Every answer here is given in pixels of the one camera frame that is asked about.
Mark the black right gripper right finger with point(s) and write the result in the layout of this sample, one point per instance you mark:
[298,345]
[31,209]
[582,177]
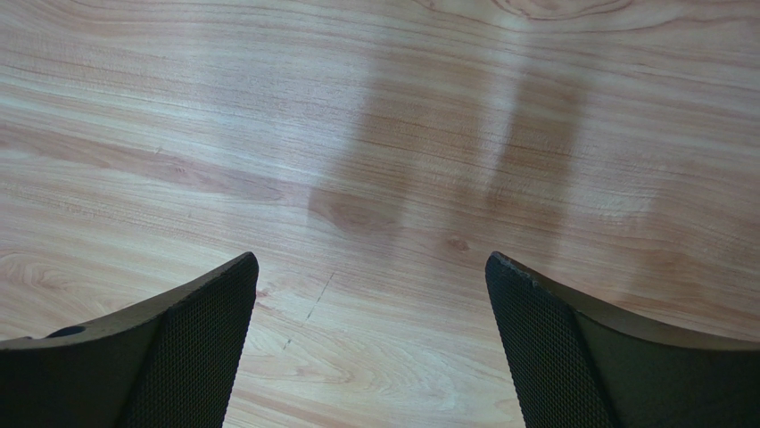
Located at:
[578,361]

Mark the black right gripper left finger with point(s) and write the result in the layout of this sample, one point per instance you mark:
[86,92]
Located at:
[168,361]

